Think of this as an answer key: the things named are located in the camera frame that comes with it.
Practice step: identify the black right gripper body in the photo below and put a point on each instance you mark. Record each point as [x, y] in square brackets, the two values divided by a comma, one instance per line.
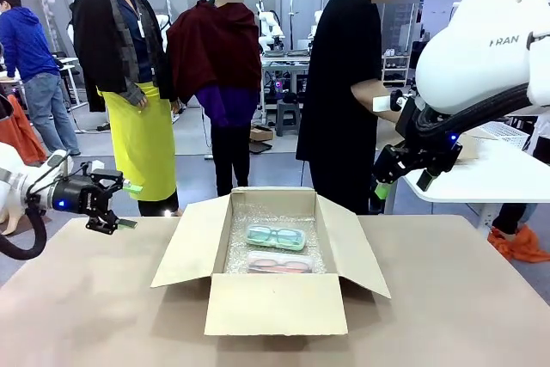
[438, 154]

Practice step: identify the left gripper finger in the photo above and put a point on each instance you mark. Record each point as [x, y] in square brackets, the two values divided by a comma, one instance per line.
[107, 182]
[103, 221]

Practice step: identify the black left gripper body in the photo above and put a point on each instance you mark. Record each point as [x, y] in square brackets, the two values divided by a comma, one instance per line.
[71, 195]

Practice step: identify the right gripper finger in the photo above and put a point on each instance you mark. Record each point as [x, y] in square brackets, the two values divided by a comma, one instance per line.
[389, 165]
[427, 180]

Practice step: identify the mint green glasses case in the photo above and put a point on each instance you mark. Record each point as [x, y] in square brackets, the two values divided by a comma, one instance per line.
[251, 236]

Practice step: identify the pink clear glasses case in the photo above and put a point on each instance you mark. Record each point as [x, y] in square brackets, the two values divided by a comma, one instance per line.
[253, 260]

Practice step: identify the person's bare forearm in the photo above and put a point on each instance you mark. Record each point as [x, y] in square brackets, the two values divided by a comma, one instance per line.
[369, 98]

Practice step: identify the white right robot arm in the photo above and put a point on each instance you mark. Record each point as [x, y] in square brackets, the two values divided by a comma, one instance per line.
[472, 62]

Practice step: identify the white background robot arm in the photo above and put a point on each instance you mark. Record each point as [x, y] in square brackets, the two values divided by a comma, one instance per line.
[270, 25]

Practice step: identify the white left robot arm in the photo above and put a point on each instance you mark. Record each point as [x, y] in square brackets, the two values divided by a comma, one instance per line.
[13, 178]

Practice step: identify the teal framed glasses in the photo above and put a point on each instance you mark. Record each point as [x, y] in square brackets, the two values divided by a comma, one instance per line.
[264, 238]

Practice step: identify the red framed glasses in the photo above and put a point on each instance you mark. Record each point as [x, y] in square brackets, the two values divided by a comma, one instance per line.
[266, 264]

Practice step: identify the mannequin black jacket yellow skirt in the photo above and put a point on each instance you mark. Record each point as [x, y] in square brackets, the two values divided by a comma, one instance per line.
[137, 135]

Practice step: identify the white table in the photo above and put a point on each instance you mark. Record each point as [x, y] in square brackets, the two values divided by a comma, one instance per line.
[494, 182]

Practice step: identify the white plastic basket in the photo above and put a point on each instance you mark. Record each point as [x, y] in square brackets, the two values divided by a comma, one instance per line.
[507, 135]

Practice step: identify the orange cloth on chair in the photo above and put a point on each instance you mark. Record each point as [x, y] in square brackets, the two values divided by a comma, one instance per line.
[26, 135]

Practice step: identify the white shoe shelf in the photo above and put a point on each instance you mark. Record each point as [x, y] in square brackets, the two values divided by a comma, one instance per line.
[395, 70]

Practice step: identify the person in black t-shirt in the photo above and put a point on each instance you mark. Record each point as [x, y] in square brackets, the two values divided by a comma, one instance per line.
[339, 83]

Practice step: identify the grey stool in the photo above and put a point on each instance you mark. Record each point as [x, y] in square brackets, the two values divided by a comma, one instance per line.
[288, 118]

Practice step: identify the orange cloth on floor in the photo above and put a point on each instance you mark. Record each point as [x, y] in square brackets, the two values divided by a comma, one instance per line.
[520, 246]

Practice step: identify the white desk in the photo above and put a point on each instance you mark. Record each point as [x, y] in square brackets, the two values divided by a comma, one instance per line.
[69, 67]

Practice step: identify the clear bubble wrap sheet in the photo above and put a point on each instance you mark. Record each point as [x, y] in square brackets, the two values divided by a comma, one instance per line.
[275, 212]

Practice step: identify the small cardboard box on floor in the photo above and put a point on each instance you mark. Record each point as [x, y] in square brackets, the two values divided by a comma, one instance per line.
[262, 134]

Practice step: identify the person in blue jacket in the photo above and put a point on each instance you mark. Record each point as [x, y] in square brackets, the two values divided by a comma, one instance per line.
[26, 40]

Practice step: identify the mannequin in maroon hoodie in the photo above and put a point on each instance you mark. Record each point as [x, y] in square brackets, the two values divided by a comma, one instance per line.
[215, 53]

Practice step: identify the open brown cardboard box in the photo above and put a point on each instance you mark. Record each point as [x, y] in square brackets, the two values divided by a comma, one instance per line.
[275, 307]

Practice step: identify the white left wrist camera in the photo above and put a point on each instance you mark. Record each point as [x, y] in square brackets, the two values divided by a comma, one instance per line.
[96, 165]

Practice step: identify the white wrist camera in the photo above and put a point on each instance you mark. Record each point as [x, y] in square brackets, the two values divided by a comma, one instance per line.
[96, 165]
[382, 104]

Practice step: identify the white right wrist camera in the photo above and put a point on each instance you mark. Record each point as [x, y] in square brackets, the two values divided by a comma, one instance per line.
[382, 104]

